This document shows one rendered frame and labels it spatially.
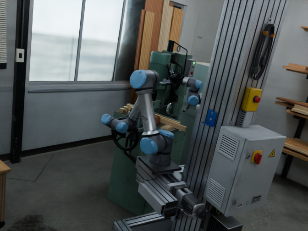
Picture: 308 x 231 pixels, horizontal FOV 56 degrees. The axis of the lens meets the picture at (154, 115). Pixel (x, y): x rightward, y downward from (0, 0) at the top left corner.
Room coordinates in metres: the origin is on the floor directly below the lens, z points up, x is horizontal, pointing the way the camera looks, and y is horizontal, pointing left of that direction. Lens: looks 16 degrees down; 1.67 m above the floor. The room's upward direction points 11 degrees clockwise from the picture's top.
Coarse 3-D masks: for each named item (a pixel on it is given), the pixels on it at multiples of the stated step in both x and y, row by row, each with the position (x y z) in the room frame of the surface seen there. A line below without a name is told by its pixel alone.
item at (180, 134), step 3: (186, 129) 2.78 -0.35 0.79; (180, 132) 2.68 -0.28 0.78; (183, 132) 2.74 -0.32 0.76; (186, 132) 2.80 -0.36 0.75; (129, 135) 2.47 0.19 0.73; (135, 135) 2.44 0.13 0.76; (141, 135) 2.40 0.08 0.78; (177, 135) 2.64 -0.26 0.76; (180, 135) 2.69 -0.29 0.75; (183, 135) 2.75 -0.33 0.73; (135, 138) 2.43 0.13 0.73; (141, 138) 2.40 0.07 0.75; (174, 138) 2.59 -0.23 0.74; (177, 138) 2.65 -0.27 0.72; (138, 141) 2.41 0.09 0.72
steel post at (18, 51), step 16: (16, 16) 2.89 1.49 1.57; (16, 32) 2.88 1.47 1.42; (16, 48) 2.87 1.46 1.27; (16, 64) 2.86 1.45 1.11; (16, 80) 2.85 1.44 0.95; (16, 96) 2.86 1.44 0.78; (16, 112) 2.87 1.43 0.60; (16, 128) 2.87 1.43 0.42; (16, 144) 2.88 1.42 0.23; (16, 160) 2.89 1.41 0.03
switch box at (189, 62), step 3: (186, 60) 2.74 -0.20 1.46; (189, 60) 2.73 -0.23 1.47; (192, 60) 2.73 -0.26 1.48; (195, 60) 2.78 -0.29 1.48; (186, 63) 2.74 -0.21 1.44; (189, 63) 2.72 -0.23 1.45; (192, 63) 2.74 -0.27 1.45; (195, 63) 2.79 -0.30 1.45; (186, 66) 2.74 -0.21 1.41; (189, 66) 2.72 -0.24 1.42; (186, 69) 2.73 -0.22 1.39; (189, 69) 2.72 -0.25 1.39; (186, 72) 2.73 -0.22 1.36; (189, 72) 2.72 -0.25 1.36; (186, 75) 2.73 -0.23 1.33; (189, 75) 2.73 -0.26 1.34; (192, 75) 2.79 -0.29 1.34
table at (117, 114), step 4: (116, 112) 2.56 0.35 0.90; (116, 116) 2.56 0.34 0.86; (120, 116) 2.54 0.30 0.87; (124, 116) 2.51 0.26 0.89; (156, 124) 2.42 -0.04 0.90; (160, 124) 2.44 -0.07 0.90; (164, 124) 2.46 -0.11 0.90; (140, 128) 2.32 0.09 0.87; (160, 128) 2.33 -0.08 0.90; (172, 132) 2.35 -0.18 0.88; (176, 132) 2.42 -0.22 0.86
